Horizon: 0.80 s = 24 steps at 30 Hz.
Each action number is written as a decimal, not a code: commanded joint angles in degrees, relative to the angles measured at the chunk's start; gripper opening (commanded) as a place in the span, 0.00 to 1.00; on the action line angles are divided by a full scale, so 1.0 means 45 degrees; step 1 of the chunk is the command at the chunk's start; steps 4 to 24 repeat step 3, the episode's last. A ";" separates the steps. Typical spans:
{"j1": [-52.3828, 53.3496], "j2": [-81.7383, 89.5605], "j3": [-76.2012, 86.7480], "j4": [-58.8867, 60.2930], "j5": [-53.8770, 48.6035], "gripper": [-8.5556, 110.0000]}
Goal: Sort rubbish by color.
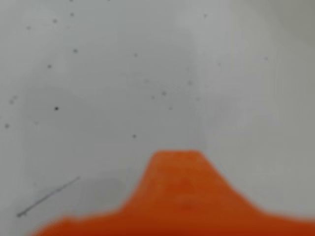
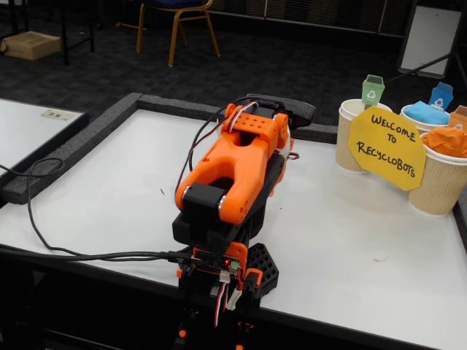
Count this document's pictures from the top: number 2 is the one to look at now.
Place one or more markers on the orange paper ball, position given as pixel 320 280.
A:
pixel 447 142

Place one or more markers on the orange controller board housing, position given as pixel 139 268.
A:
pixel 239 255

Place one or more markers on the small paper label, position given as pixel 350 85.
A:
pixel 56 115

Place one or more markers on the paper cup with blue tag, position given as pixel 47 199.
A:
pixel 419 125

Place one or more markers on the brown cardboard box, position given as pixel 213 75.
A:
pixel 31 45

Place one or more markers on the black robot base with clamp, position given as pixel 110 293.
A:
pixel 262 266

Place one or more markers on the black tripod leg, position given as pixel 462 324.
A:
pixel 419 69

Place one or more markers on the orange recycling bin tag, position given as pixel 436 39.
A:
pixel 459 118

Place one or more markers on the gold frame blue seat chair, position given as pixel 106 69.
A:
pixel 171 3

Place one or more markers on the black wrist webcam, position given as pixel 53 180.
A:
pixel 295 109

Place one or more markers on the blue recycling bin tag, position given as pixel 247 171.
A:
pixel 441 96

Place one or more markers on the yellow welcome sign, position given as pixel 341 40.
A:
pixel 385 149

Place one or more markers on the orange and black robot arm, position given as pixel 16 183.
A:
pixel 226 160

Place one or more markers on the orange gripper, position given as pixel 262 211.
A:
pixel 274 168

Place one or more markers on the paper cup with orange tag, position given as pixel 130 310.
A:
pixel 441 182

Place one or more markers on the short black foam border strip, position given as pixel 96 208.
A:
pixel 317 132
pixel 461 233

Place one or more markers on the paper cup with green tag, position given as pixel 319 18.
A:
pixel 344 153

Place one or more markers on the black metal table legs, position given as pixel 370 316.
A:
pixel 65 36

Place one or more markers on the white panel with dark frame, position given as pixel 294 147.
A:
pixel 427 40

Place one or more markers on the white board with black frame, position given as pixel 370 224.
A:
pixel 22 135

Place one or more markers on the blue paper wad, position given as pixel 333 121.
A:
pixel 425 111

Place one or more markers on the green recycling bin tag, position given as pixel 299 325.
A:
pixel 372 93

